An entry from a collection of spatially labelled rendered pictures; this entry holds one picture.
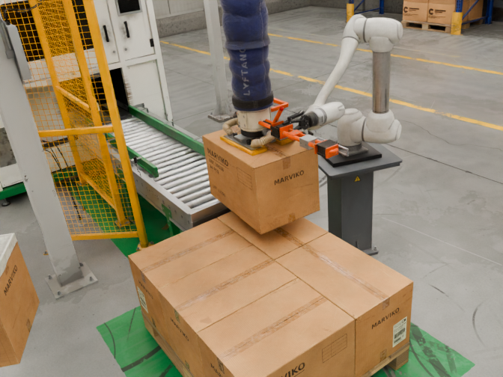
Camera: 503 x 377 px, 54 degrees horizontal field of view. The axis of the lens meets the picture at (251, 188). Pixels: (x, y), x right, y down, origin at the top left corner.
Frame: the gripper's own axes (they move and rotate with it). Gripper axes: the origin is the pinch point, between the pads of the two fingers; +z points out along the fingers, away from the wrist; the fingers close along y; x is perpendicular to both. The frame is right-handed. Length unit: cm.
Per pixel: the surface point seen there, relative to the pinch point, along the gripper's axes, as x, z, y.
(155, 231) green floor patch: 146, 28, 119
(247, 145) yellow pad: 18.3, 11.1, 10.5
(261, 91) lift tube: 15.2, 0.7, -17.6
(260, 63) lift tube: 16.1, -0.6, -32.0
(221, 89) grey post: 334, -160, 83
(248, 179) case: 3.3, 21.9, 21.5
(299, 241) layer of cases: -8, 1, 65
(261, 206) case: -3.7, 20.4, 35.5
